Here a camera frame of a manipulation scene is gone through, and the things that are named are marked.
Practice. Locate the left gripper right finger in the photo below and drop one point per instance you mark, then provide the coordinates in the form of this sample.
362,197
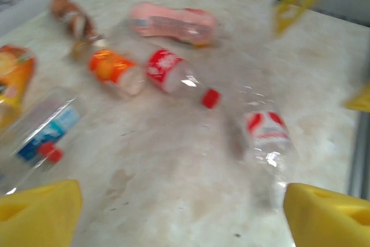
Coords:
326,221

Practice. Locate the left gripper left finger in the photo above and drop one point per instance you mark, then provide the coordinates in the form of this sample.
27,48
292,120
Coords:
34,218

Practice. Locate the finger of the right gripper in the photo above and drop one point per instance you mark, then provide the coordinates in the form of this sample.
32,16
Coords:
361,99
297,1

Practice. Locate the clear bottle white red label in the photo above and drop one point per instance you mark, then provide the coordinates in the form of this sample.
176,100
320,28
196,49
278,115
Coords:
267,129

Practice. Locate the pink drink plastic bottle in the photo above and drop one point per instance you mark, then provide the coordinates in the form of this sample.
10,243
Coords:
173,22

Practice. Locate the orange juice plastic bottle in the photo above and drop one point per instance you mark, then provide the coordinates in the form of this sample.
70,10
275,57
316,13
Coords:
13,73

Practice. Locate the short clear bottle red label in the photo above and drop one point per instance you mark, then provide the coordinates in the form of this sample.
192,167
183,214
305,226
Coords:
163,69

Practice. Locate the small bottle orange label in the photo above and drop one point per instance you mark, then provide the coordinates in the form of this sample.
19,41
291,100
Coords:
111,69

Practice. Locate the brown drink plastic bottle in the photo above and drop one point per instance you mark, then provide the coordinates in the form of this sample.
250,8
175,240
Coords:
72,17

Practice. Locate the clear bottle blue label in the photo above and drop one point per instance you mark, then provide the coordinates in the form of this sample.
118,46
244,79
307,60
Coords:
49,132

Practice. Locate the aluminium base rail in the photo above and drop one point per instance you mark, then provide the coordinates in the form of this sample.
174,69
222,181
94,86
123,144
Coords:
361,157

